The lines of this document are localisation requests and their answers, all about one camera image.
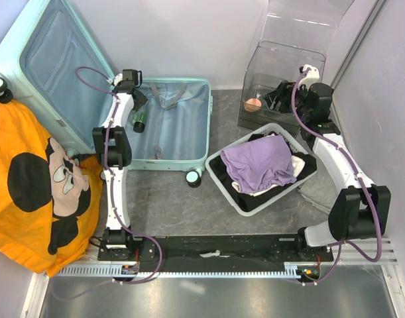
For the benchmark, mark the aluminium frame post right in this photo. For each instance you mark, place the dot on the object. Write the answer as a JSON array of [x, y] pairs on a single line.
[[349, 37]]

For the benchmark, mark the purple garment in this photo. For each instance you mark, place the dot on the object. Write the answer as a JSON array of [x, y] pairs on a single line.
[[255, 162]]

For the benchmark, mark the black garment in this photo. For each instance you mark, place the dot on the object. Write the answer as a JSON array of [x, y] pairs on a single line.
[[259, 169]]

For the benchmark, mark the white slotted cable duct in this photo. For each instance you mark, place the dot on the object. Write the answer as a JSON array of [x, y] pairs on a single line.
[[284, 271]]

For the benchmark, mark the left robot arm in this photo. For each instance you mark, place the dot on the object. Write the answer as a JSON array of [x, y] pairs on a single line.
[[114, 151]]

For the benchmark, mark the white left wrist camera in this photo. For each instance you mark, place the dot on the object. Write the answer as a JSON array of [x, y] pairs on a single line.
[[115, 80]]

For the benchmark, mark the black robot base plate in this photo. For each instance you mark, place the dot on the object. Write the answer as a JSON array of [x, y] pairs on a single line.
[[226, 252]]

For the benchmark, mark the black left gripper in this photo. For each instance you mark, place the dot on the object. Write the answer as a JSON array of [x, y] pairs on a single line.
[[142, 101]]

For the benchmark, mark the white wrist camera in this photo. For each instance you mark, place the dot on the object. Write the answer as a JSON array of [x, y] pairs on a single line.
[[115, 80], [311, 76]]

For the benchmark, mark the grey folded cloth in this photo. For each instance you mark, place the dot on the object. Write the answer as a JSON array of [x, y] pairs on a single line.
[[320, 191]]

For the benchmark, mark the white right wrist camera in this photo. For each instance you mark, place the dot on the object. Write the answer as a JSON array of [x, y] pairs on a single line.
[[311, 76]]

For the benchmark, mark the orange cartoon mouse bag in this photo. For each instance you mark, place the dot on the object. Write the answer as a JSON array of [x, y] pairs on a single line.
[[49, 203]]

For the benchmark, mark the light blue hard suitcase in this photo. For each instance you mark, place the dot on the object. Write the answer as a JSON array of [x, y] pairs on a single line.
[[52, 65]]

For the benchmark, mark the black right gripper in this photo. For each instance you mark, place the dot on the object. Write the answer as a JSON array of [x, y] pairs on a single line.
[[282, 93]]

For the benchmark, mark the green bottle black cap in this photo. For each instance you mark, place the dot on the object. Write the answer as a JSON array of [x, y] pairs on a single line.
[[139, 122]]

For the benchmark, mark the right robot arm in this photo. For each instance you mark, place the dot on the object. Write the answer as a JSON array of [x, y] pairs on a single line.
[[360, 212]]

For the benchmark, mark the clear smoky plastic container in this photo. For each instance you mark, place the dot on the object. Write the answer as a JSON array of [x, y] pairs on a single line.
[[295, 33]]

